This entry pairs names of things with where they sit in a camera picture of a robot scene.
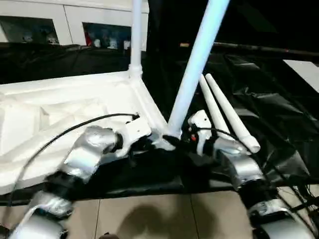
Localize white plastic table leg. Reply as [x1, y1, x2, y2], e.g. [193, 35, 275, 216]
[205, 73, 261, 154]
[161, 0, 232, 141]
[198, 74, 230, 135]
[128, 0, 145, 78]

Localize white plastic table top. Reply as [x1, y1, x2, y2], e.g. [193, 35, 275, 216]
[0, 70, 176, 197]

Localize long black rod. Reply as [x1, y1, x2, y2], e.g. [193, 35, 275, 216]
[212, 41, 319, 58]

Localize white glass-door cabinet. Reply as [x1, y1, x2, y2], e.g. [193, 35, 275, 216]
[0, 0, 150, 52]

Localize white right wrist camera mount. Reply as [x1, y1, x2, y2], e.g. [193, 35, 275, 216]
[187, 109, 215, 157]

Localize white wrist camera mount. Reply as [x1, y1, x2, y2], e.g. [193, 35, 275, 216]
[187, 109, 215, 157]
[119, 116, 152, 158]

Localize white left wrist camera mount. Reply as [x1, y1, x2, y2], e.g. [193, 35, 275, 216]
[119, 116, 152, 158]

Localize tangled black floor cables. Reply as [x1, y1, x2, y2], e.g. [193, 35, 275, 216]
[290, 179, 319, 217]

